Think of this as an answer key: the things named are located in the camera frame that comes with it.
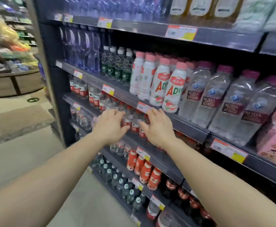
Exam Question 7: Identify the blurred display goods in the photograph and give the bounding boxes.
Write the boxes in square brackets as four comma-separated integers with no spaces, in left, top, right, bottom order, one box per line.
[0,10,38,75]

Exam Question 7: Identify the row of purple-capped soda bottles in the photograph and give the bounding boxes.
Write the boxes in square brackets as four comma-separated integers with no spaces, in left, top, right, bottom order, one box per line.
[177,61,276,147]

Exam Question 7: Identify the wooden display table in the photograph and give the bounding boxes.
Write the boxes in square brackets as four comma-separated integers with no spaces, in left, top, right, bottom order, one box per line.
[0,69,45,98]

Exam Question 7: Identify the row of dark white-capped bottles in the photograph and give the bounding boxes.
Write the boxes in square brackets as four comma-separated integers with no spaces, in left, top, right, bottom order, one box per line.
[90,154,148,214]

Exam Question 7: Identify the person's right hand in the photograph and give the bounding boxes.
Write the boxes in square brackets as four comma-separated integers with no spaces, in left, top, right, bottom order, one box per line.
[139,107,176,149]

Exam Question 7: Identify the row of green-capped white bottles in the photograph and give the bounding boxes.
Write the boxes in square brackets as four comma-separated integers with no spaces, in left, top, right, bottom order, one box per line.
[233,0,276,32]

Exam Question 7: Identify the row of small red bottles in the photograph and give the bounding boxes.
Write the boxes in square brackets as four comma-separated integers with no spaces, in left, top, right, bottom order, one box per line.
[126,149,163,191]

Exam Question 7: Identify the stack of pink milk cartons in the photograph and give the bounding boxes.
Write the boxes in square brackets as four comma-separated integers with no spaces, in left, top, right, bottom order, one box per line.
[257,96,276,171]

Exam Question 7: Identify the person's left forearm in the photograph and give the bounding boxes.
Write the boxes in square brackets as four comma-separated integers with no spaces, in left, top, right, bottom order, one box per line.
[0,133,105,227]

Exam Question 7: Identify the person's left hand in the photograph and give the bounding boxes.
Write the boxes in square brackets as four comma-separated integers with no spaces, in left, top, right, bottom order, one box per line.
[92,108,131,147]

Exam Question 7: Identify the row of green label bottles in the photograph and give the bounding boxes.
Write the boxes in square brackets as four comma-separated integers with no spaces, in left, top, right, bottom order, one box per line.
[101,46,134,87]

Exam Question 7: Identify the row of blue tinted bottles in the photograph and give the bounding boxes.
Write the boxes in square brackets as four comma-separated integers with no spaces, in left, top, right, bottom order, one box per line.
[63,0,171,21]
[60,25,103,73]

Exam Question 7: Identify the row of clear plastic bottles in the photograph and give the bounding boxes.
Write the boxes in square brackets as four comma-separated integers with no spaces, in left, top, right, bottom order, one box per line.
[70,105,92,131]

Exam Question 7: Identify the person's right forearm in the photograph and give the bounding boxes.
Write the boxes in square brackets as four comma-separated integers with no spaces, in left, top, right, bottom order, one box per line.
[166,137,276,227]

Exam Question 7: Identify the row of red label bottles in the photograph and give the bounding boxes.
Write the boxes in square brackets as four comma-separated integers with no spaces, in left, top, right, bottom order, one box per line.
[68,74,152,161]

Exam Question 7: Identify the row of pink-capped white bottles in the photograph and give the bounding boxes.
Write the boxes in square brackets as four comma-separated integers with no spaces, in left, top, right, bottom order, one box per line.
[129,51,195,114]

